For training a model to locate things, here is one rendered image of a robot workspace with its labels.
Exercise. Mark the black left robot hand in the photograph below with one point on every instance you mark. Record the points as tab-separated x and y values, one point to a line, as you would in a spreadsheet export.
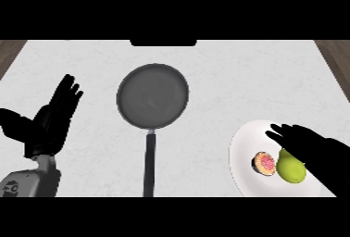
51	123

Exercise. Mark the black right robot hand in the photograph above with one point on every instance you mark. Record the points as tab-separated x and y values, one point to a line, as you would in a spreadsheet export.
319	154

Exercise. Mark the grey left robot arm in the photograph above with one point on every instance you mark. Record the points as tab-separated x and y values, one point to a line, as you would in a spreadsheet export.
31	182

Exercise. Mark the white plate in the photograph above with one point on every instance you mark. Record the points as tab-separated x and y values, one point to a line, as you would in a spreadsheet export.
249	145

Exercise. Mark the dark grey frying pan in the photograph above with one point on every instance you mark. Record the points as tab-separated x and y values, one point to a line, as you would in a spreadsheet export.
152	97

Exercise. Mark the green pear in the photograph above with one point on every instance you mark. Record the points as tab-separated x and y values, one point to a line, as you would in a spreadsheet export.
289	169

